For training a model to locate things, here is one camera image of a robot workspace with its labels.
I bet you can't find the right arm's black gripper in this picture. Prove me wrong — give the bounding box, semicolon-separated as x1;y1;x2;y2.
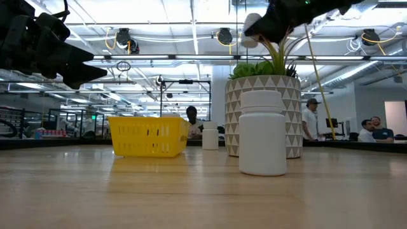
244;0;365;44

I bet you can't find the left arm's black gripper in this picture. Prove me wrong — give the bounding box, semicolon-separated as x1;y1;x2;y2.
0;0;108;90

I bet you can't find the white ball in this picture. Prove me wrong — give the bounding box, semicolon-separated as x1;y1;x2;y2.
238;90;287;177

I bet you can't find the yellow plastic basket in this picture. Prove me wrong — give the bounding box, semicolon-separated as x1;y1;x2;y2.
107;116;191;158

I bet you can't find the potted artificial succulent plant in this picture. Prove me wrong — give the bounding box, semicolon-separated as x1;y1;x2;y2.
224;28;312;159

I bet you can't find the person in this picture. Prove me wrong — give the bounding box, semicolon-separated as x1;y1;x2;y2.
185;105;205;140
357;119;379;143
301;97;325;142
370;116;395;143

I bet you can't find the black ceiling cable reel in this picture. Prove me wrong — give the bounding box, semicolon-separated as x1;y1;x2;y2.
217;27;234;46
361;28;381;47
114;27;141;55

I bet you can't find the black background rig frame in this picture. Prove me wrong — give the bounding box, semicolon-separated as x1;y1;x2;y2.
158;79;212;121

